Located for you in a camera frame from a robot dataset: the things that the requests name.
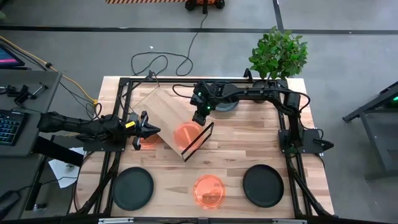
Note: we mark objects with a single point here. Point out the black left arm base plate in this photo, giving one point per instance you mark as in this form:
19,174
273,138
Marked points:
102,145

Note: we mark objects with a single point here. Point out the black plate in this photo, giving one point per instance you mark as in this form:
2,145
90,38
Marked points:
263,185
132,188

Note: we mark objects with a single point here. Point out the computer monitor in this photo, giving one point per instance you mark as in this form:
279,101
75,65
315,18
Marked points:
8,57

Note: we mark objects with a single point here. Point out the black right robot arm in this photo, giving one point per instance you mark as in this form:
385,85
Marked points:
264,92

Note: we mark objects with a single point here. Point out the black metal stand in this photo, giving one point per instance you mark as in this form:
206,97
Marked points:
376,112

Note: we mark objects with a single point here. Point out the green potted plant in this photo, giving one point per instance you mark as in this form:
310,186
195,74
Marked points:
278,53

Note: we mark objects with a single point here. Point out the white paper sheet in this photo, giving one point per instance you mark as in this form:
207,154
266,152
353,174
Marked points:
63,171

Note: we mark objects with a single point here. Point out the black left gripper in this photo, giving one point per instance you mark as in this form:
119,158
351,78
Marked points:
136,130

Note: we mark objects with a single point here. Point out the black backlit keyboard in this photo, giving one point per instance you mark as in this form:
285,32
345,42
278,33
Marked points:
10,127

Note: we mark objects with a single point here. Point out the black metal rig frame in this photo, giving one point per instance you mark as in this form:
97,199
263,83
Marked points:
292,174

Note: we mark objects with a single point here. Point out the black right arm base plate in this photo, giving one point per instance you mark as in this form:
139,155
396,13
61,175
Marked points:
308,140

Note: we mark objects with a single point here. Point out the black clamp tool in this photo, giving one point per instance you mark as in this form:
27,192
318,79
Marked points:
23,92

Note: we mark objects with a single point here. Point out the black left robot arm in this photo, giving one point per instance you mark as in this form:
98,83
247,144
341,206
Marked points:
77,124

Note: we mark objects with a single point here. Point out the dark grey plate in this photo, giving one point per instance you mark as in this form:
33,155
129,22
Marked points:
227,107

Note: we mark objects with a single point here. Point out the orange translucent plate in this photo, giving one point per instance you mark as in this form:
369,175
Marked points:
209,191
186,137
150,142

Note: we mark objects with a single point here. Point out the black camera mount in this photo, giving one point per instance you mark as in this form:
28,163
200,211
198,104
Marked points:
247,74

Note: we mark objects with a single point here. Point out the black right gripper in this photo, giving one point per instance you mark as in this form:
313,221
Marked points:
202,99

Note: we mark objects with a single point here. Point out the grey desk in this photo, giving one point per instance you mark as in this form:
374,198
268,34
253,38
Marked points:
37,93

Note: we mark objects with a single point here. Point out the orange wheeled cart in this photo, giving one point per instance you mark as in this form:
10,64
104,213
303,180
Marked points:
204,4

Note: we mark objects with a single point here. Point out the wooden shelf with black frame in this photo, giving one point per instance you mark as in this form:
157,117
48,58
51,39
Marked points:
161,109

